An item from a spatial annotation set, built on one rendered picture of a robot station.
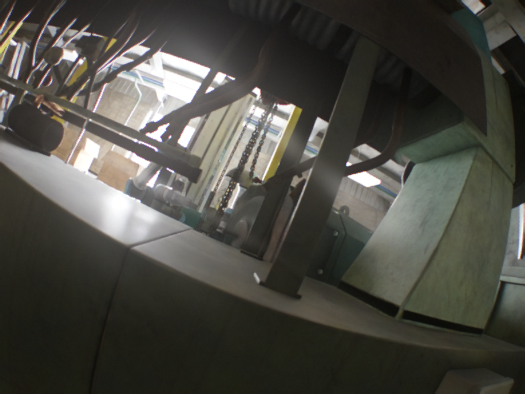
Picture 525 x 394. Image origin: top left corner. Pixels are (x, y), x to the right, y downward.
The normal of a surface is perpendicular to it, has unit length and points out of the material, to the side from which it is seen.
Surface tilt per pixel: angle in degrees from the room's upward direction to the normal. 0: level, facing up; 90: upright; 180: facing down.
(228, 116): 90
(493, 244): 90
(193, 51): 90
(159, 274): 90
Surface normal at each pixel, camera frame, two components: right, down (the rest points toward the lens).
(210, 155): 0.42, 0.04
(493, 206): 0.16, -0.09
